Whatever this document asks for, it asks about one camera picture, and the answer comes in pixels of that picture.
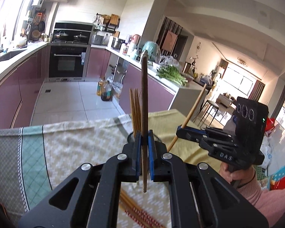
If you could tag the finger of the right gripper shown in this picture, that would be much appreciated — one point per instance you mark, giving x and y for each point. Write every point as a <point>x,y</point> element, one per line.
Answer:
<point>193,135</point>
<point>217,133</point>

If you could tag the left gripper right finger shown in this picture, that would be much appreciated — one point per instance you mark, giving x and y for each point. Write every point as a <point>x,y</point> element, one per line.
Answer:
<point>199,196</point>

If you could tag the pink right sleeve forearm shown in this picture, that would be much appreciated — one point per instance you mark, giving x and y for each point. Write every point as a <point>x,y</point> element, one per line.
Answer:
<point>270,203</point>

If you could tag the person's right hand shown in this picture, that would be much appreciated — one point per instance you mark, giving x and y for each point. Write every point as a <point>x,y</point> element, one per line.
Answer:
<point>244,176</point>

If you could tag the black bar stool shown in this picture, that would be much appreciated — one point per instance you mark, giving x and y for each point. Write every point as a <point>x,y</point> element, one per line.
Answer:
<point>211,105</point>

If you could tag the wooden chopstick red end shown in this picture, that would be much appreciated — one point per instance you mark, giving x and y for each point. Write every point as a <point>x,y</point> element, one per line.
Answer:
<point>133,216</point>
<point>148,219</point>

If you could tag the yellow cloth mat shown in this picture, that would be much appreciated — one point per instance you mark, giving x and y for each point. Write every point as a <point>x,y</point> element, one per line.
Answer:
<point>166,125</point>

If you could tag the green leafy vegetables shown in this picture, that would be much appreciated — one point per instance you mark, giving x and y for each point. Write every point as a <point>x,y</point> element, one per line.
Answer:
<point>172,74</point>

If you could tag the wooden chopstick in holder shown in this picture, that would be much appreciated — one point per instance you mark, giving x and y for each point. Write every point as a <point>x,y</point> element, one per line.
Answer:
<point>137,110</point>
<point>133,114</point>

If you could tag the patterned beige green tablecloth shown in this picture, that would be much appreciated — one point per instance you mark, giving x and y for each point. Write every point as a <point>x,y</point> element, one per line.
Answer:
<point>34,160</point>

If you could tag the teal round appliance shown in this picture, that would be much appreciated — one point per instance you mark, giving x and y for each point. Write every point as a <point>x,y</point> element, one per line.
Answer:
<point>153,50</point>

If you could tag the dark soy sauce bottle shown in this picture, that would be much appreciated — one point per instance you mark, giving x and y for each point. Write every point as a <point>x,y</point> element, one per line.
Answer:
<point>106,91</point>

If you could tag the yellow cooking oil bottle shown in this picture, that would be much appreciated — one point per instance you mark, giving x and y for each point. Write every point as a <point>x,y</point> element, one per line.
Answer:
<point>100,86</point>

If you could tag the pink electric kettle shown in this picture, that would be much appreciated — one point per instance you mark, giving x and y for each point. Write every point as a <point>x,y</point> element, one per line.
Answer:
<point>135,39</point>

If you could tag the steel stock pot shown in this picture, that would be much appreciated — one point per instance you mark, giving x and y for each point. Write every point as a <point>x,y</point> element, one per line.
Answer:
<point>117,43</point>

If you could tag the black built-in oven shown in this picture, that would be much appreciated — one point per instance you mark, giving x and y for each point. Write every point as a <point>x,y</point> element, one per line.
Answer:
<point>67,61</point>

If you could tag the hanging black frying pan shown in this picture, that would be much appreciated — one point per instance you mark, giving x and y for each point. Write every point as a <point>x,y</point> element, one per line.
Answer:
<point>41,26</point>

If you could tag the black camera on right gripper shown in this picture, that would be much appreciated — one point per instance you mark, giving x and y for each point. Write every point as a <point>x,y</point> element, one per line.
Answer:
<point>250,124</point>

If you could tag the wall spice rack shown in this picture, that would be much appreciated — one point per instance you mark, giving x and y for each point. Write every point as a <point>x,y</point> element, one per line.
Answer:
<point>106,23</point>

